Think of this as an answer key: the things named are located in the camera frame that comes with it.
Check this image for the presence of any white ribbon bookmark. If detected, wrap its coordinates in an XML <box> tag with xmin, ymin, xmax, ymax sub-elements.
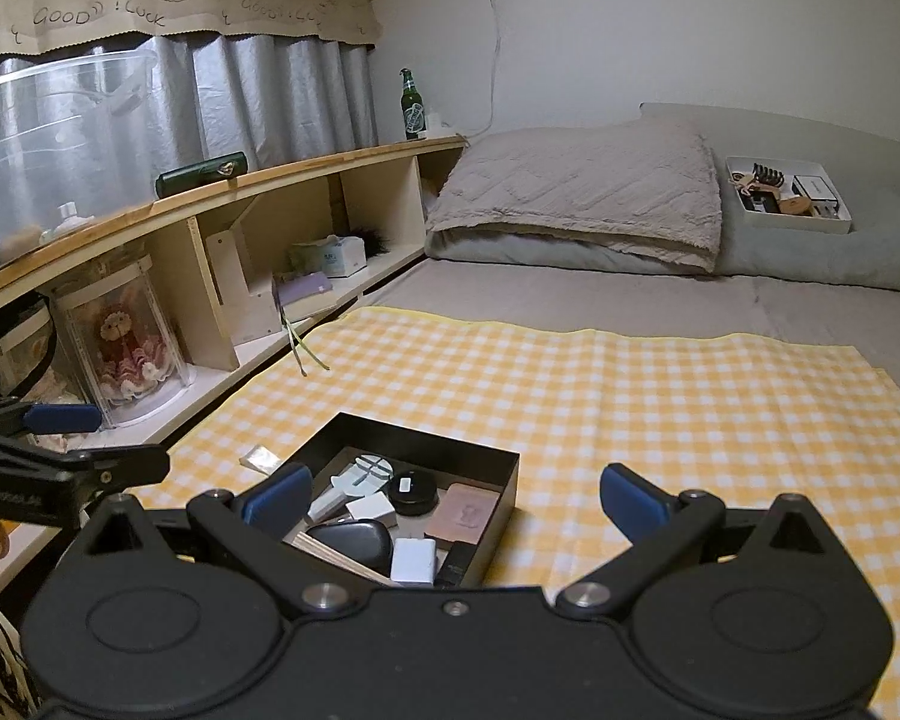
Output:
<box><xmin>281</xmin><ymin>309</ymin><xmax>308</xmax><ymax>377</ymax></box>

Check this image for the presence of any white charger plug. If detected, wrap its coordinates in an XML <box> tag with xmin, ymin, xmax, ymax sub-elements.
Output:
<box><xmin>389</xmin><ymin>535</ymin><xmax>440</xmax><ymax>588</ymax></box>

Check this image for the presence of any tissue box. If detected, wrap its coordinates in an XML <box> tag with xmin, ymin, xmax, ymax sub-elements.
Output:
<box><xmin>292</xmin><ymin>234</ymin><xmax>367</xmax><ymax>279</ymax></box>

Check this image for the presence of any plywood block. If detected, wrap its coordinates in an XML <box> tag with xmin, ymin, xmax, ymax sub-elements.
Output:
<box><xmin>288</xmin><ymin>530</ymin><xmax>384</xmax><ymax>588</ymax></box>

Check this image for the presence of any black charger plug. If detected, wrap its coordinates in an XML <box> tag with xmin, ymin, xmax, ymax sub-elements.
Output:
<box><xmin>434</xmin><ymin>539</ymin><xmax>485</xmax><ymax>590</ymax></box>

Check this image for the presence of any doll in clear case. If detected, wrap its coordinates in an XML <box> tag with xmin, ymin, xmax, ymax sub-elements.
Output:
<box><xmin>50</xmin><ymin>254</ymin><xmax>198</xmax><ymax>431</ymax></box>

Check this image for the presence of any clear plastic wrapper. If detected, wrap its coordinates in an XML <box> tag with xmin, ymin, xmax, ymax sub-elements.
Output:
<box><xmin>238</xmin><ymin>445</ymin><xmax>281</xmax><ymax>476</ymax></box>

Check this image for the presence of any white wall cable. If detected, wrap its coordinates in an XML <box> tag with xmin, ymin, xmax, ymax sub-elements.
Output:
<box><xmin>460</xmin><ymin>0</ymin><xmax>512</xmax><ymax>137</ymax></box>

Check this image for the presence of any purple book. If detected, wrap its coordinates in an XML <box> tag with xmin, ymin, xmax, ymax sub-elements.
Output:
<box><xmin>273</xmin><ymin>269</ymin><xmax>335</xmax><ymax>309</ymax></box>

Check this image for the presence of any grey curtain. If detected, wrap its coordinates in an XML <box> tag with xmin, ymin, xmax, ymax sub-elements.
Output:
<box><xmin>0</xmin><ymin>33</ymin><xmax>380</xmax><ymax>242</ymax></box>

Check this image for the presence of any green glass bottle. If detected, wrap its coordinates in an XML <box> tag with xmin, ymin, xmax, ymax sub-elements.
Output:
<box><xmin>398</xmin><ymin>67</ymin><xmax>426</xmax><ymax>143</ymax></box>

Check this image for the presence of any small white block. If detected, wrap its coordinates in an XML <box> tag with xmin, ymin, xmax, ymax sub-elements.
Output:
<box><xmin>344</xmin><ymin>494</ymin><xmax>399</xmax><ymax>528</ymax></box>

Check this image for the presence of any green ribbon bookmark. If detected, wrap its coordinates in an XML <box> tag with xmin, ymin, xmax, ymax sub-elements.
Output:
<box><xmin>283</xmin><ymin>307</ymin><xmax>332</xmax><ymax>372</ymax></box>

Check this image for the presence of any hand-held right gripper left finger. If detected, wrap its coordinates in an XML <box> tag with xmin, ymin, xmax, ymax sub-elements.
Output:
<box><xmin>75</xmin><ymin>463</ymin><xmax>357</xmax><ymax>620</ymax></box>

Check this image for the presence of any grey headboard cushion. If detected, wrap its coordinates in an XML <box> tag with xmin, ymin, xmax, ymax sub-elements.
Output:
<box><xmin>639</xmin><ymin>100</ymin><xmax>900</xmax><ymax>190</ymax></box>

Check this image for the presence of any clear plastic bin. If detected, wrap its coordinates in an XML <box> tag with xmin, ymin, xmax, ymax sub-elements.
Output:
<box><xmin>0</xmin><ymin>48</ymin><xmax>159</xmax><ymax>242</ymax></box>

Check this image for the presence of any green glasses case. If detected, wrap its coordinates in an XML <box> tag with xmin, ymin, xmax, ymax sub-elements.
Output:
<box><xmin>155</xmin><ymin>151</ymin><xmax>251</xmax><ymax>198</ymax></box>

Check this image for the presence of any grey watch link tool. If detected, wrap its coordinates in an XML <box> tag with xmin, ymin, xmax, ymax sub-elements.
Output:
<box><xmin>307</xmin><ymin>451</ymin><xmax>393</xmax><ymax>525</ymax></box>

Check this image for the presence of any wooden board holder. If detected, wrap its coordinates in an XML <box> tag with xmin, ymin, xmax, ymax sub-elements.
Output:
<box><xmin>205</xmin><ymin>224</ymin><xmax>283</xmax><ymax>350</ymax></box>

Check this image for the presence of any clear bag with black trim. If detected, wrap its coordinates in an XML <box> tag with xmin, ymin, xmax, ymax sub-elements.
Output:
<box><xmin>0</xmin><ymin>298</ymin><xmax>58</xmax><ymax>399</ymax></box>

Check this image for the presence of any white tray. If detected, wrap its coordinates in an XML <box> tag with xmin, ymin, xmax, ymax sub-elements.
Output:
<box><xmin>723</xmin><ymin>155</ymin><xmax>855</xmax><ymax>236</ymax></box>

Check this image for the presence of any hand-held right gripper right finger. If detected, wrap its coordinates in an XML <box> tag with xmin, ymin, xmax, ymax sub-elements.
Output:
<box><xmin>551</xmin><ymin>463</ymin><xmax>833</xmax><ymax>620</ymax></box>

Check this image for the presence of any black earbud case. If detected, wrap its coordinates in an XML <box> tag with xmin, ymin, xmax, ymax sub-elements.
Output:
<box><xmin>307</xmin><ymin>518</ymin><xmax>395</xmax><ymax>575</ymax></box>

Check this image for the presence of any beige textured blanket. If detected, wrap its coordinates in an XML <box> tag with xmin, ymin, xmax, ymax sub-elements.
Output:
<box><xmin>425</xmin><ymin>115</ymin><xmax>724</xmax><ymax>275</ymax></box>

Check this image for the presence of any black cardboard box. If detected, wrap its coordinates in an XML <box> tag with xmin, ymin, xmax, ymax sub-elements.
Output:
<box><xmin>273</xmin><ymin>410</ymin><xmax>523</xmax><ymax>590</ymax></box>

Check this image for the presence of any small white jar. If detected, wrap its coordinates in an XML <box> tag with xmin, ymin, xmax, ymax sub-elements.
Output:
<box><xmin>40</xmin><ymin>202</ymin><xmax>95</xmax><ymax>245</ymax></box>

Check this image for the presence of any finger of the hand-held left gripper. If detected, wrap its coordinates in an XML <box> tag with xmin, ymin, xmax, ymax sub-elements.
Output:
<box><xmin>0</xmin><ymin>397</ymin><xmax>104</xmax><ymax>438</ymax></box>
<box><xmin>66</xmin><ymin>443</ymin><xmax>172</xmax><ymax>494</ymax></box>

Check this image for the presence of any black round tin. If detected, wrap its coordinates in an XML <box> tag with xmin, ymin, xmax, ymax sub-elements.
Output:
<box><xmin>384</xmin><ymin>469</ymin><xmax>441</xmax><ymax>518</ymax></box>

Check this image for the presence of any yellow checked mat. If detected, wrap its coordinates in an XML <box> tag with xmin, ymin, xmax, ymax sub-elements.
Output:
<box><xmin>124</xmin><ymin>307</ymin><xmax>900</xmax><ymax>691</ymax></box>

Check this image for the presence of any wooden bedside shelf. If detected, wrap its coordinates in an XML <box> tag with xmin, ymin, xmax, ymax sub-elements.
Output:
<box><xmin>0</xmin><ymin>133</ymin><xmax>470</xmax><ymax>587</ymax></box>

